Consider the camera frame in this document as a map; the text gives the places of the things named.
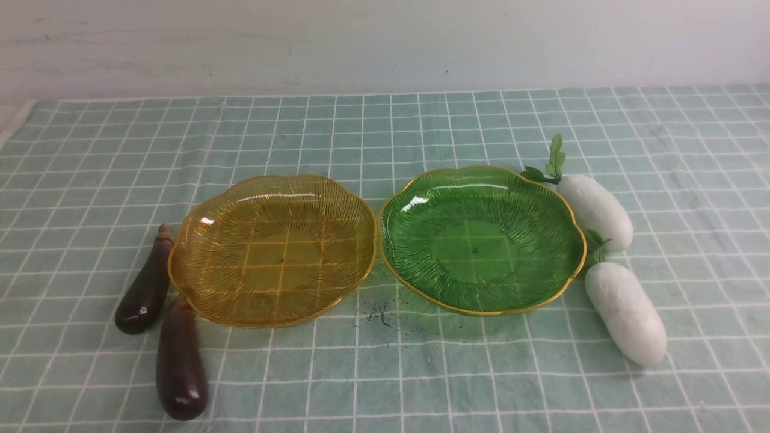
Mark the white radish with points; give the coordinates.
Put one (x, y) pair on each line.
(600, 215)
(628, 313)

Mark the dark purple eggplant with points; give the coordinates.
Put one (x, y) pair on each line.
(181, 380)
(143, 301)

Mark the green plastic plate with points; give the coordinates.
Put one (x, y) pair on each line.
(482, 240)

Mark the amber plastic plate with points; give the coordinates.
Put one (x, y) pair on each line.
(273, 251)

